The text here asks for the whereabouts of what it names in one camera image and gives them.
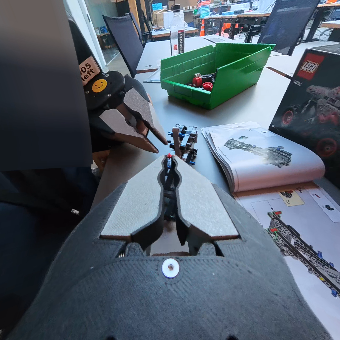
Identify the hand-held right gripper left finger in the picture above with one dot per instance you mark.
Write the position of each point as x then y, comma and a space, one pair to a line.
135, 207

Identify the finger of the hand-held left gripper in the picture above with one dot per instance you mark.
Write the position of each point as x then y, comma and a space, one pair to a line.
119, 124
140, 106

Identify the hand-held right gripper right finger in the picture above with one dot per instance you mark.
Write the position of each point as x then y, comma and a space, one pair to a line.
204, 209

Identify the black lego chassis assembly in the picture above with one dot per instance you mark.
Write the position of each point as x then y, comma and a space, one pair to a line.
186, 138

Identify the pile of lego pieces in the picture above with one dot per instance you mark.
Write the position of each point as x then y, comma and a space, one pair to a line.
198, 81

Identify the lego instruction booklet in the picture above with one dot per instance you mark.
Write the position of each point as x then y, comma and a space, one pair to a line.
265, 170

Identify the black lego set box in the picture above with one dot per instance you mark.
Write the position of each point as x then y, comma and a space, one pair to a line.
313, 111

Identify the black office chair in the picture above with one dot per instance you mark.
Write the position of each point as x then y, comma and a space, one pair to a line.
286, 24
124, 39

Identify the clear water bottle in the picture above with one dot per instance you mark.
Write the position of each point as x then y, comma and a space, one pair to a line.
177, 39

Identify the green plastic bin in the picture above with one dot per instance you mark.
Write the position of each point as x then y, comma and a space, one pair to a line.
233, 71

